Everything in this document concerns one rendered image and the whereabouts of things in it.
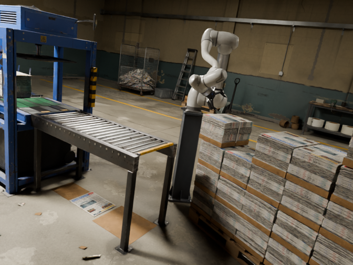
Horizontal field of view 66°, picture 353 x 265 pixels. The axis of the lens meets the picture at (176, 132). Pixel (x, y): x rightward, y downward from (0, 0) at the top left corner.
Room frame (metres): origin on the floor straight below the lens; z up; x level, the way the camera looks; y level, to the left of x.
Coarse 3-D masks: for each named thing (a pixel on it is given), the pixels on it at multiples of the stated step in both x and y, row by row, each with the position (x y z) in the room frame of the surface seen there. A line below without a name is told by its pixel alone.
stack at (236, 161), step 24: (240, 168) 2.04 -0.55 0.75; (216, 192) 2.20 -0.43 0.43; (240, 192) 1.99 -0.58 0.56; (264, 192) 1.84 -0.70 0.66; (288, 192) 1.70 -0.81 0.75; (312, 192) 1.59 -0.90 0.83; (192, 216) 2.36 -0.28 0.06; (216, 216) 2.14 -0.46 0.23; (240, 216) 1.97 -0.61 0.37; (264, 216) 1.79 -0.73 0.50; (288, 216) 1.67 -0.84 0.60; (312, 216) 1.56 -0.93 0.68; (216, 240) 2.09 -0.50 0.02; (264, 240) 1.76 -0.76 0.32; (288, 240) 1.63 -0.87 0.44; (312, 240) 1.53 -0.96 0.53; (288, 264) 1.59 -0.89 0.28
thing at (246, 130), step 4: (232, 116) 2.53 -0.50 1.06; (236, 116) 2.56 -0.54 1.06; (240, 120) 2.39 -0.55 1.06; (244, 120) 2.43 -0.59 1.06; (248, 120) 2.46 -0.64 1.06; (244, 124) 2.37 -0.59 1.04; (248, 124) 2.41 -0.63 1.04; (252, 124) 2.44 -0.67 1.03; (244, 128) 2.39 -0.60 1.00; (248, 128) 2.42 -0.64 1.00; (240, 132) 2.36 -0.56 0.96; (244, 132) 2.39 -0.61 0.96; (248, 132) 2.43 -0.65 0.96; (240, 136) 2.37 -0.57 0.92; (244, 136) 2.41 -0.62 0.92; (248, 136) 2.44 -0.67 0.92; (240, 140) 2.37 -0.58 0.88; (244, 140) 2.41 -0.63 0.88
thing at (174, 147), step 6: (90, 114) 2.84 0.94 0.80; (108, 120) 2.69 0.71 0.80; (120, 126) 2.57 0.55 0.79; (126, 126) 2.57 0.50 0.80; (144, 132) 2.45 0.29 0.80; (156, 138) 2.33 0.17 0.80; (162, 138) 2.35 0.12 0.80; (174, 144) 2.24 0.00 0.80; (156, 150) 2.32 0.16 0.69; (162, 150) 2.29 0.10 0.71; (168, 150) 2.26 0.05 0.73; (174, 150) 2.24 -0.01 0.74; (174, 156) 2.26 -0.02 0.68
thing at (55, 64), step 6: (54, 48) 3.43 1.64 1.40; (60, 48) 3.43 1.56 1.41; (54, 54) 3.43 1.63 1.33; (60, 54) 3.43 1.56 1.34; (54, 66) 3.43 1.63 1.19; (60, 66) 3.44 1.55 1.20; (54, 72) 3.43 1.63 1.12; (60, 72) 3.44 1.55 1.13; (54, 78) 3.43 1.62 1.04; (60, 78) 3.44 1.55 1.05; (54, 84) 3.42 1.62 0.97; (60, 84) 3.44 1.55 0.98; (54, 90) 3.42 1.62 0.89; (60, 90) 3.45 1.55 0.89; (54, 96) 3.42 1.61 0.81; (60, 96) 3.45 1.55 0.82
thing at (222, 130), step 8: (208, 120) 2.37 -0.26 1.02; (216, 120) 2.29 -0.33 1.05; (224, 120) 2.29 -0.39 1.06; (232, 120) 2.33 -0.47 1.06; (208, 128) 2.37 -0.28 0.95; (216, 128) 2.29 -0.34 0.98; (224, 128) 2.21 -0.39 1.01; (232, 128) 2.28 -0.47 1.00; (208, 136) 2.35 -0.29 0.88; (216, 136) 2.28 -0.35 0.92; (224, 136) 2.24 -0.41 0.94; (232, 136) 2.30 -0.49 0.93
